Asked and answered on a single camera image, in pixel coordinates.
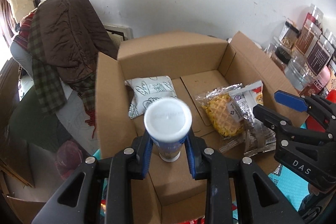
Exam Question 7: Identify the pink bottle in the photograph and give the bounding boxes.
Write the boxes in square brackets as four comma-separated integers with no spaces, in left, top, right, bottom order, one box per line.
[312,65,332,94]

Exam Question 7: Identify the red bottle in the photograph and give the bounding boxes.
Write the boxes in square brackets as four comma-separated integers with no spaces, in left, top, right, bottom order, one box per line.
[304,90,336,131]

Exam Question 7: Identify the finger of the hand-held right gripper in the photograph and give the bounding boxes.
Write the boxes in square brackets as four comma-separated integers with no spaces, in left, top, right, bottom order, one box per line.
[253,104,333,146]
[274,91,336,136]

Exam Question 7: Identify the brown curtain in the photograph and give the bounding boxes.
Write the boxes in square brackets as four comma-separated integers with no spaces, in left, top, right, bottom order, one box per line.
[0,0,13,38]

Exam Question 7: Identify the blue white candy tube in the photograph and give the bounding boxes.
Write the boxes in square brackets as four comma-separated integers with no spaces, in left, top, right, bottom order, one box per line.
[144,98,193,163]

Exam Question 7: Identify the red powder jar dark lid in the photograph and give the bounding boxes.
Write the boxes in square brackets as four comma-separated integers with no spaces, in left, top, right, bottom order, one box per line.
[265,38,292,71]

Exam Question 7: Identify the leaning picture frame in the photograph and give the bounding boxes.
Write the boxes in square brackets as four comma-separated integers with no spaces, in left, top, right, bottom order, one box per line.
[104,24,134,46]

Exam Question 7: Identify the large cardboard sheet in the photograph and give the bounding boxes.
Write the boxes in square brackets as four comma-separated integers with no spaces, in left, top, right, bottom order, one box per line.
[5,194,50,224]

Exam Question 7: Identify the teal bubble mat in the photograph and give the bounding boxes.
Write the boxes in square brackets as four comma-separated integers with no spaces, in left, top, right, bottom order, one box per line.
[89,148,315,224]

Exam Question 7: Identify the white patterned bread packet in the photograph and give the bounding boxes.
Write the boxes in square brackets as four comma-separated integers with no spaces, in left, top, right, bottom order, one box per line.
[125,74,177,119]

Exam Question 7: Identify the small jar black lid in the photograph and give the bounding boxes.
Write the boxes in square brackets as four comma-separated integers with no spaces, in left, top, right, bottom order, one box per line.
[278,20,300,50]

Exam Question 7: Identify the white printed cloth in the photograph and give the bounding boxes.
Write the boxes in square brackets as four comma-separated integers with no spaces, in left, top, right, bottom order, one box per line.
[60,88,100,151]

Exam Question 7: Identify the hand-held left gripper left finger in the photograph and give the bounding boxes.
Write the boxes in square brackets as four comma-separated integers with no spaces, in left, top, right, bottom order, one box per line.
[31,133,155,224]

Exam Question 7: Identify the green sofa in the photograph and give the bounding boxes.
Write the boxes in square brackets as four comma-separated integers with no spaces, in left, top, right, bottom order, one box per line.
[8,88,71,153]

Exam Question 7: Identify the tall jar red label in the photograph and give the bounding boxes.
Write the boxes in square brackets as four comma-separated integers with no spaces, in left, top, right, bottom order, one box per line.
[304,4,324,30]

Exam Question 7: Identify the clear jar dark contents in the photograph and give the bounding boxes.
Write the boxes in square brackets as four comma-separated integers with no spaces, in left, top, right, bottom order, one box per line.
[324,28,336,46]

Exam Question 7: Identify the silver clear snack packet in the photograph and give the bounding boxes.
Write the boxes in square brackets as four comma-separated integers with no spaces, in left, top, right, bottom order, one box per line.
[220,115,277,157]

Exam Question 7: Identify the cardboard box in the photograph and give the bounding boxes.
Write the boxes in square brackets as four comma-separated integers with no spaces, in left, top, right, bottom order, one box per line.
[95,30,309,224]

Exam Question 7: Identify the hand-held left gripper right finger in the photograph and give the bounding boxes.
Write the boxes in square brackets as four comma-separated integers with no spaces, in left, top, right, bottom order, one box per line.
[184,132,307,224]

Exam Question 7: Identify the brown quilted jacket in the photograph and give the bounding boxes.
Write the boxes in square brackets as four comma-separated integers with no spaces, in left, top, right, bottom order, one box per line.
[34,0,118,90]

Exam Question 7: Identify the clear waffle packet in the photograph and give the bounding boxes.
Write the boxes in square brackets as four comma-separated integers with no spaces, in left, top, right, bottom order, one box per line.
[194,82,264,139]

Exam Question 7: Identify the cream quilted cloth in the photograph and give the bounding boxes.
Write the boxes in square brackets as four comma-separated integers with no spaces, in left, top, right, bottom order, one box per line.
[7,0,36,22]

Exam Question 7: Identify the red striped cloth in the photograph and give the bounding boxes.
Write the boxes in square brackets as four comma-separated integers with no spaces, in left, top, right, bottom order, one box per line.
[13,13,36,50]

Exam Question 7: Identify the clear jar dark label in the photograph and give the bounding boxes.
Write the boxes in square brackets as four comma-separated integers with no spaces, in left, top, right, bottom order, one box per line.
[306,36,335,75]

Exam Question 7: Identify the clear jar brown label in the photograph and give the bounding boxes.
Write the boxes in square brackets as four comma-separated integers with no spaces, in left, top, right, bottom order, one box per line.
[294,21,322,55]

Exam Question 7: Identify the wide jar brown powder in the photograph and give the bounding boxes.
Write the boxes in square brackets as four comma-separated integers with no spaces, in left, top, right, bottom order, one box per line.
[285,57,315,92]

